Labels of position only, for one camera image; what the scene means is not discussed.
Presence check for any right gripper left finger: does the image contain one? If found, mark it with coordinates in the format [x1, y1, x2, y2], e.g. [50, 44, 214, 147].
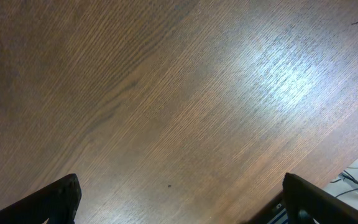
[0, 174, 81, 224]

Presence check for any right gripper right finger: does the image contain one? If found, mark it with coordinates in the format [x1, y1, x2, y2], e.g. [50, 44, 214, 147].
[283, 173, 358, 224]

